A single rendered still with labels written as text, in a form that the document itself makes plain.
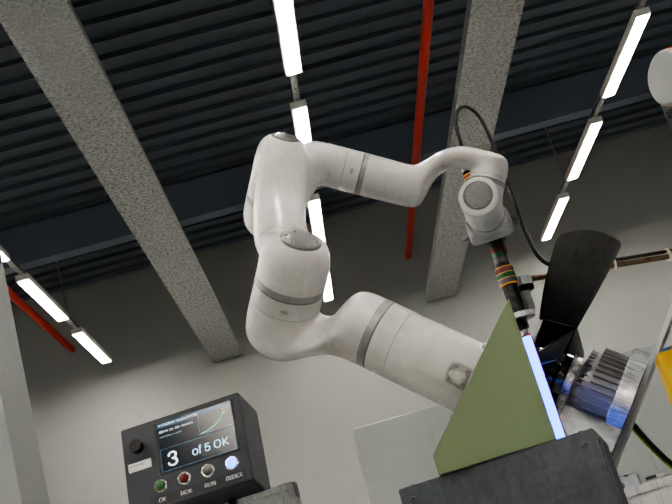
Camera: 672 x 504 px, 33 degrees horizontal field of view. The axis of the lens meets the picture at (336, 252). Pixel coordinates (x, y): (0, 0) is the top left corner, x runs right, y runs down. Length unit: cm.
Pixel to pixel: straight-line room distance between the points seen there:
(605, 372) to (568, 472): 91
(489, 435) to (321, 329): 37
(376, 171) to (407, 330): 61
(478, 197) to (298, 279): 61
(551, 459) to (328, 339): 43
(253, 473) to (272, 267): 51
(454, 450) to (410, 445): 633
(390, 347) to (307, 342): 15
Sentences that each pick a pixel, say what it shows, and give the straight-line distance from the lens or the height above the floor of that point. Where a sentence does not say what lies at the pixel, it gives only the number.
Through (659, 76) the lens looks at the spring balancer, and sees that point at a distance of 323.
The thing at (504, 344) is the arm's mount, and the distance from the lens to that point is 173.
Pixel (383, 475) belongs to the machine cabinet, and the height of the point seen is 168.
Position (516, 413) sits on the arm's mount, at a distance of 171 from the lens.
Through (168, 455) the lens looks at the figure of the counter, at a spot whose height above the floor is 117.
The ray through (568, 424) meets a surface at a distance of 252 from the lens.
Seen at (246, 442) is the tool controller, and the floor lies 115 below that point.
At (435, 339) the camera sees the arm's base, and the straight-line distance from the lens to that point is 184.
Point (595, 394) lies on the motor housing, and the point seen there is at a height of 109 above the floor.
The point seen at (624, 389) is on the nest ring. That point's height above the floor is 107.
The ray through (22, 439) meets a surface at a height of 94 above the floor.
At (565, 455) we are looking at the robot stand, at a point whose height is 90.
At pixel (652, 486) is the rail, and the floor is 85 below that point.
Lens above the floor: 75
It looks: 18 degrees up
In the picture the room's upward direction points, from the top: 16 degrees counter-clockwise
